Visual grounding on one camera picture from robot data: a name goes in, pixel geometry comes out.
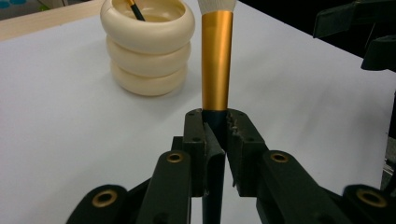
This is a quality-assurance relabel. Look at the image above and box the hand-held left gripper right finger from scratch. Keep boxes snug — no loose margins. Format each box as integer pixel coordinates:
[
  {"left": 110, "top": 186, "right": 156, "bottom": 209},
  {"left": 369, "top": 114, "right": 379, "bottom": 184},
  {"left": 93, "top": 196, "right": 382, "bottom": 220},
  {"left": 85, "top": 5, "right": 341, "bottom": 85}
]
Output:
[{"left": 225, "top": 108, "right": 269, "bottom": 198}]

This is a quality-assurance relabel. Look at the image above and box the small gold-ferrule makeup brush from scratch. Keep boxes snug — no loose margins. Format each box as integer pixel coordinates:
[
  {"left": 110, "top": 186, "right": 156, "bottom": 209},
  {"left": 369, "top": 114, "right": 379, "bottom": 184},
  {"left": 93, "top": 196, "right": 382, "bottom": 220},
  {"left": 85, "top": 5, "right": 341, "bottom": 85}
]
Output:
[{"left": 125, "top": 0, "right": 147, "bottom": 22}]

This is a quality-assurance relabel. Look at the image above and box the cream ringed brush holder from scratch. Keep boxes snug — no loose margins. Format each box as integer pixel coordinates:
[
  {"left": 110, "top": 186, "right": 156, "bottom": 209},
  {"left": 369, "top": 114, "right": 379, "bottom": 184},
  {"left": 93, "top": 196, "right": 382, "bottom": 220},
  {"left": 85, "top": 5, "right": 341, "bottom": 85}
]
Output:
[{"left": 99, "top": 0, "right": 196, "bottom": 97}]

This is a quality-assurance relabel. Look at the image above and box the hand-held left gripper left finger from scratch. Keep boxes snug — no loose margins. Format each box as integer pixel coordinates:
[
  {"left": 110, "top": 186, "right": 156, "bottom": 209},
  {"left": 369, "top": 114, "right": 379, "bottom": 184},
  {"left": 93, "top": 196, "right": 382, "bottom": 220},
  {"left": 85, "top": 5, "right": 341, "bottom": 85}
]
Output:
[{"left": 181, "top": 108, "right": 227, "bottom": 198}]

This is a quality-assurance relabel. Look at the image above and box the light wooden board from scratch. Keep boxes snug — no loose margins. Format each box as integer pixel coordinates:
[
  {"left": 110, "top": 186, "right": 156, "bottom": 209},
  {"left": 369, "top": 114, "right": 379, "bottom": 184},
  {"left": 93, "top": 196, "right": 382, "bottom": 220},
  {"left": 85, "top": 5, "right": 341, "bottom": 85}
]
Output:
[{"left": 0, "top": 0, "right": 106, "bottom": 42}]

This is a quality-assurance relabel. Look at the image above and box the large gold-ferrule makeup brush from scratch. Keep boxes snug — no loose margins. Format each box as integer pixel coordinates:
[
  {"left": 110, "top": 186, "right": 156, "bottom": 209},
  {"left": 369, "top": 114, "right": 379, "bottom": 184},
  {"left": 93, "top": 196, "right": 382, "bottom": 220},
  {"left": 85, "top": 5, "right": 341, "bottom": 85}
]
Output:
[{"left": 196, "top": 0, "right": 238, "bottom": 224}]

